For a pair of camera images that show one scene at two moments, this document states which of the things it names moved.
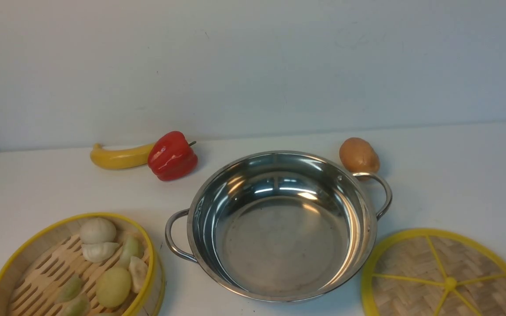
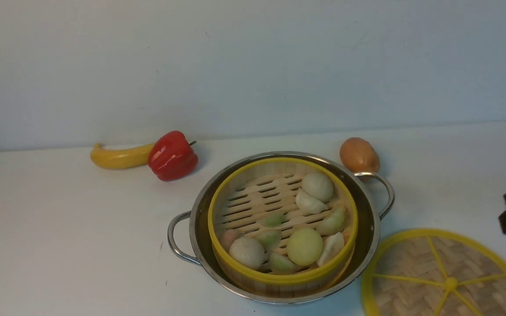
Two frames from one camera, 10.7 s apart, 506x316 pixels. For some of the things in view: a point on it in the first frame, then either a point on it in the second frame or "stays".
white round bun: [98, 230] -> [318, 185]
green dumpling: [78, 306] -> [280, 265]
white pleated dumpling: [97, 252] -> [309, 204]
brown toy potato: [358, 156] stays
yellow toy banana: [107, 159] stays
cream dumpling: [138, 270] -> [332, 245]
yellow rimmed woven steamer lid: [432, 272] stays
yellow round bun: [113, 287] -> [304, 246]
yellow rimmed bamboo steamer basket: [91, 264] -> [283, 228]
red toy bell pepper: [171, 156] stays
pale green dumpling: [133, 245] -> [333, 223]
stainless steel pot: [281, 226] stays
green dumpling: [71, 290] -> [269, 238]
